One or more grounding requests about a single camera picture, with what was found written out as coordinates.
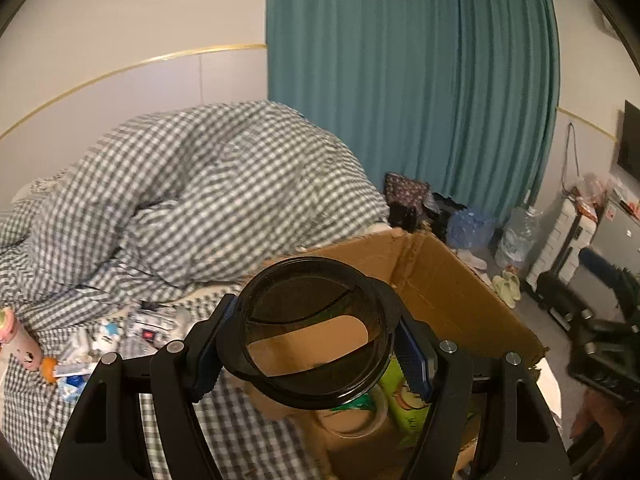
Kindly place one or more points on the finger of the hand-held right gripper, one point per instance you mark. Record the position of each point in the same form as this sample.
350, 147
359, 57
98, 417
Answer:
600, 265
565, 295

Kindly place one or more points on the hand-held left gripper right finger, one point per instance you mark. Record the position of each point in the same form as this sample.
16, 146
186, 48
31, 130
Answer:
415, 360

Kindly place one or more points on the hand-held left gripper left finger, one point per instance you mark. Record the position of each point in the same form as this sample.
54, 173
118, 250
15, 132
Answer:
207, 360

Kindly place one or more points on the packet with red label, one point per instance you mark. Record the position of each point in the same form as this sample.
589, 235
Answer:
147, 330

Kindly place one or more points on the cardboard box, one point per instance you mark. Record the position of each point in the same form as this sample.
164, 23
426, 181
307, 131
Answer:
450, 285

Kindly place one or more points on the black round plastic lid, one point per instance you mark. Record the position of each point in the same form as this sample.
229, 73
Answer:
280, 305

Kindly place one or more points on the blue white packet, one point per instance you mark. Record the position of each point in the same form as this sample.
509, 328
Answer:
72, 390

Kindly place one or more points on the orange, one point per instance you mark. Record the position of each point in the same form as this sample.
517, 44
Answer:
48, 369

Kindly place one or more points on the pink bottle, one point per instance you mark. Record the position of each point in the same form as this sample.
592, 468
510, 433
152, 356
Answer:
22, 347

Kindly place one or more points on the silver cabinet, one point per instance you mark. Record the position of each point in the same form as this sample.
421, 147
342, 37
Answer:
617, 230

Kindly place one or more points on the white suitcase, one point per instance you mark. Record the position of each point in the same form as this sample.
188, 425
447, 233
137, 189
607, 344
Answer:
555, 240

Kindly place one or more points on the green snack packet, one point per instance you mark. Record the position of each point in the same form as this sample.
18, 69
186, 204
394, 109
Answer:
400, 410

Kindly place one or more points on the green slipper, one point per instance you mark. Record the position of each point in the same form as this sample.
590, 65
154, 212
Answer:
502, 292
514, 282

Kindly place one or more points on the large water jug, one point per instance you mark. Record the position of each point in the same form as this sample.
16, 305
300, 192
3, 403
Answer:
520, 240

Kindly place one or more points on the clear plastic bag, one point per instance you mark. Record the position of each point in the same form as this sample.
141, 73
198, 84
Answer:
592, 192

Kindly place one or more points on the clear tape roll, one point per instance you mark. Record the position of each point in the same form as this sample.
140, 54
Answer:
360, 432

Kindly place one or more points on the white slipper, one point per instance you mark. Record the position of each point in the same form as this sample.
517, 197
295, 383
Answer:
472, 260

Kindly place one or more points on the white blue pouch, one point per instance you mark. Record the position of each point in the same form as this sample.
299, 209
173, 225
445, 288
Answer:
107, 335

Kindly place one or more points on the pack of water bottles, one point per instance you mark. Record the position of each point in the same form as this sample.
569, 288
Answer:
467, 227

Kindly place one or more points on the television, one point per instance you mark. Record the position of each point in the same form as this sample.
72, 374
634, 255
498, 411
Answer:
630, 145

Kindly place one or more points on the white blue tube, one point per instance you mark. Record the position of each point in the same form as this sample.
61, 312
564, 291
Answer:
75, 370

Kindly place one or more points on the black boots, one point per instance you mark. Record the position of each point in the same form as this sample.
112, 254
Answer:
402, 217

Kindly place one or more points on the floral bag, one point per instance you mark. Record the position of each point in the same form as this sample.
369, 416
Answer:
405, 190

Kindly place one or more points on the grey checked blanket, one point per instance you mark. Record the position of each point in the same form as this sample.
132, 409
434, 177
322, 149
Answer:
200, 185

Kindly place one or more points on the teal curtain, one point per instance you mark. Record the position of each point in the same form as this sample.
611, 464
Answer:
400, 85

